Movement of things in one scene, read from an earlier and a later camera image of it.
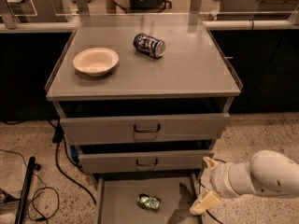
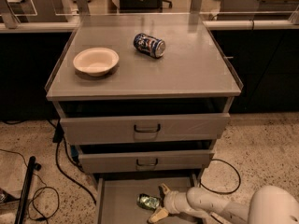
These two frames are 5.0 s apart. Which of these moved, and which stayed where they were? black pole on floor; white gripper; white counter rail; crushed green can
Moved: white gripper
Stayed: crushed green can; white counter rail; black pole on floor
